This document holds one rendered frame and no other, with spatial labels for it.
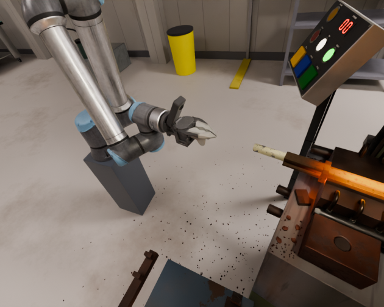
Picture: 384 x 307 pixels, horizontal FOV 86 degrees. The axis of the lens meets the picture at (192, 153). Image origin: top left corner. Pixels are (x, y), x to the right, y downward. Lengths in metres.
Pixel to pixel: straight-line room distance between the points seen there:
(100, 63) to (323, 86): 0.88
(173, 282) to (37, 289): 1.25
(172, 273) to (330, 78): 0.86
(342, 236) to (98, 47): 0.98
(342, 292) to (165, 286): 0.49
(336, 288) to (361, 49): 0.68
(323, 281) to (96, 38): 1.02
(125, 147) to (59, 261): 1.21
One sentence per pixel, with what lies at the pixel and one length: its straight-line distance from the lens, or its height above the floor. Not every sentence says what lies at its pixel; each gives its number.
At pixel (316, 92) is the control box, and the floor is 0.98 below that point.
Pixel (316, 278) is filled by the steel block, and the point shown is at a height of 0.91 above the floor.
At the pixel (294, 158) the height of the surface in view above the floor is 1.01.
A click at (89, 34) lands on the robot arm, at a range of 0.96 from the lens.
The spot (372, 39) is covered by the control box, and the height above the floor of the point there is 1.16.
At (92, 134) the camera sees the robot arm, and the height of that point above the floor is 0.79.
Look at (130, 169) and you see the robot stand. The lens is 1.41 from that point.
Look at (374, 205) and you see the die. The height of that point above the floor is 0.99.
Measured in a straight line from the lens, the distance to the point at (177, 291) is 0.78.
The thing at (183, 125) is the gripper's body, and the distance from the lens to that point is 0.70.
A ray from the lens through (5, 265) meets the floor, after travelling 2.15.
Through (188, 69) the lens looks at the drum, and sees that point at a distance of 3.37.
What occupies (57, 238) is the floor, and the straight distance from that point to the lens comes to 1.98.
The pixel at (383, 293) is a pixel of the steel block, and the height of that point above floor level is 0.92.
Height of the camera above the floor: 1.43
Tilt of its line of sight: 46 degrees down
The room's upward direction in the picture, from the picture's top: 11 degrees counter-clockwise
